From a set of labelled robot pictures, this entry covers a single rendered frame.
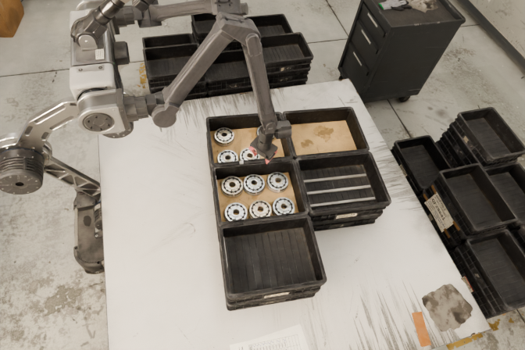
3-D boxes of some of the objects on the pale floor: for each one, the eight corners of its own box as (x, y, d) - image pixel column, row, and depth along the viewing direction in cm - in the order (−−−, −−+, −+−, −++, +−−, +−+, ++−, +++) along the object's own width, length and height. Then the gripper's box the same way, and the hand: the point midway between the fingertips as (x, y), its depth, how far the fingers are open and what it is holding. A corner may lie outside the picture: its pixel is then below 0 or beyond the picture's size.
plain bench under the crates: (144, 445, 186) (113, 458, 129) (122, 176, 271) (96, 112, 215) (422, 351, 224) (491, 329, 167) (325, 141, 309) (349, 78, 252)
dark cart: (352, 114, 329) (391, 27, 256) (333, 78, 353) (364, -11, 280) (412, 105, 343) (464, 19, 270) (389, 70, 367) (432, -16, 294)
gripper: (249, 135, 151) (246, 158, 163) (272, 149, 148) (266, 170, 161) (259, 126, 154) (255, 148, 167) (281, 139, 152) (276, 160, 164)
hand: (261, 158), depth 163 cm, fingers open, 6 cm apart
